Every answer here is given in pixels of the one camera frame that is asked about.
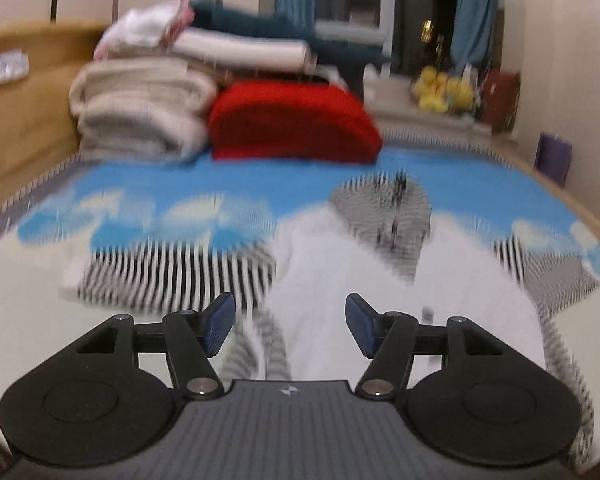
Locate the black white striped garment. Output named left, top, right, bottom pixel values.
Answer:
left=76, top=172, right=600, bottom=467

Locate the wooden bed frame edge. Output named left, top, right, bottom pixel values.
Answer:
left=492, top=143, right=600, bottom=240

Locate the dark teal garment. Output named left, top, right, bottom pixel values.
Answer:
left=189, top=0, right=392, bottom=101

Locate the white folded towel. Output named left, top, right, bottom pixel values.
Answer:
left=172, top=27, right=316, bottom=73

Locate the white pink cloth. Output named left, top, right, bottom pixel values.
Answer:
left=93, top=0, right=195, bottom=61

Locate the blue curtain right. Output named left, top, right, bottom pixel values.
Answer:
left=450, top=0, right=498, bottom=72

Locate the red bag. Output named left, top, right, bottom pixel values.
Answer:
left=480, top=68, right=520, bottom=133

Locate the beige folded blanket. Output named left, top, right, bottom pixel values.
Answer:
left=68, top=58, right=218, bottom=165

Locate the wooden headboard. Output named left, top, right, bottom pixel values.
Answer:
left=0, top=21, right=106, bottom=206

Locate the purple box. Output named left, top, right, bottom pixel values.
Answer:
left=534, top=132, right=572, bottom=188

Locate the red folded blanket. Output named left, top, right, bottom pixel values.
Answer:
left=208, top=80, right=382, bottom=164

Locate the blue white patterned bedsheet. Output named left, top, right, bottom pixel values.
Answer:
left=0, top=147, right=600, bottom=470

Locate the yellow plush toy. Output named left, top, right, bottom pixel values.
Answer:
left=411, top=66, right=476, bottom=114

